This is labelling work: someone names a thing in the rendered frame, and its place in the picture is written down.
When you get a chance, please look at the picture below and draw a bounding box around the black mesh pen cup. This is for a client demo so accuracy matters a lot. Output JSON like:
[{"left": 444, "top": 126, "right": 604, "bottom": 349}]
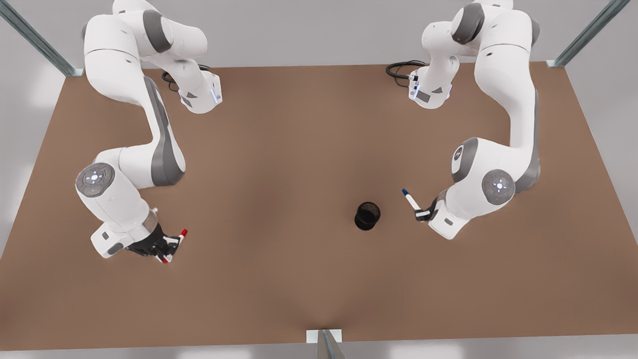
[{"left": 354, "top": 201, "right": 381, "bottom": 231}]

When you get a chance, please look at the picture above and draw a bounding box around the blue-capped white marker pen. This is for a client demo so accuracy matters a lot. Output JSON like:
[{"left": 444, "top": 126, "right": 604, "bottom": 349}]
[{"left": 402, "top": 188, "right": 422, "bottom": 213}]

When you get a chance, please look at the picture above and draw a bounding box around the red-capped white marker pen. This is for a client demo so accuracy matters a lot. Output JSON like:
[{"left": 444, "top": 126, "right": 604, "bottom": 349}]
[{"left": 161, "top": 229, "right": 188, "bottom": 264}]

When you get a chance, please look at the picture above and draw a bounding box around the black cable loop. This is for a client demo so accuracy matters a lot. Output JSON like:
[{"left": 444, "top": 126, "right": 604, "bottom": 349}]
[
  {"left": 386, "top": 60, "right": 428, "bottom": 86},
  {"left": 161, "top": 64, "right": 211, "bottom": 93}
]

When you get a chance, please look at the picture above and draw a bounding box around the silver frame post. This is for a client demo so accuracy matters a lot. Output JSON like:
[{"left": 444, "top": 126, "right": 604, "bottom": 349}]
[
  {"left": 0, "top": 0, "right": 84, "bottom": 77},
  {"left": 546, "top": 0, "right": 632, "bottom": 68},
  {"left": 306, "top": 329, "right": 346, "bottom": 359}
]

